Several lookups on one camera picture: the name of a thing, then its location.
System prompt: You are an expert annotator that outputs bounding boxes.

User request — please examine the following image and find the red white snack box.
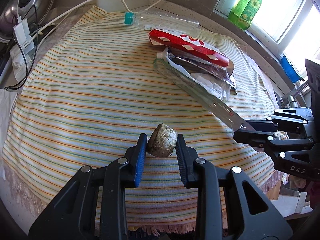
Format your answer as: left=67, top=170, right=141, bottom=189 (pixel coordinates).
left=149, top=29, right=230, bottom=67

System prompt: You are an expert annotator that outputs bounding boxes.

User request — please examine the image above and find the steel pot lid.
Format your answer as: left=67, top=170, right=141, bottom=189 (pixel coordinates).
left=1, top=0, right=55, bottom=43

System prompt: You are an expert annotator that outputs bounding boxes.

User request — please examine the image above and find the clear plastic bottle teal cap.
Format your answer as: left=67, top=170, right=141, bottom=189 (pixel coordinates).
left=124, top=10, right=200, bottom=36

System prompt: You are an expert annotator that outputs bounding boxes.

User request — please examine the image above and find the white power strip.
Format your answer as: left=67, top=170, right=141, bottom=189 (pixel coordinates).
left=10, top=16, right=35, bottom=82

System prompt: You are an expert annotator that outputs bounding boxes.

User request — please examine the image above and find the squeezed toothpaste tube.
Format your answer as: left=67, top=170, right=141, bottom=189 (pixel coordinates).
left=156, top=47, right=237, bottom=93

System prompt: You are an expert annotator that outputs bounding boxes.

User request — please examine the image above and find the steel kitchen faucet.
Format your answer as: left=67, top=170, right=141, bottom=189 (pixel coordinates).
left=278, top=81, right=309, bottom=108

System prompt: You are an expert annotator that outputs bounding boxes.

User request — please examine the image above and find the white tissue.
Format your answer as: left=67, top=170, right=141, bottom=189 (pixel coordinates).
left=191, top=73, right=231, bottom=101

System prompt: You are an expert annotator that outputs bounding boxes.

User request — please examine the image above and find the white power cable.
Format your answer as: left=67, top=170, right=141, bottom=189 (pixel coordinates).
left=30, top=0, right=178, bottom=43

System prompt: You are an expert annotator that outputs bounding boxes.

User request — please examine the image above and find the gloved right hand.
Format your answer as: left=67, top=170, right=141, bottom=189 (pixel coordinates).
left=289, top=175, right=306, bottom=189

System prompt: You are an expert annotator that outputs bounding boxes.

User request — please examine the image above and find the green dish soap bottle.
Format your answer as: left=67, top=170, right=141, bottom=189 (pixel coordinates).
left=228, top=0, right=263, bottom=30

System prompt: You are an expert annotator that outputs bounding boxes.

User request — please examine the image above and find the striped table cloth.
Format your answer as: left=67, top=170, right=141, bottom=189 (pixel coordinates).
left=2, top=5, right=283, bottom=230

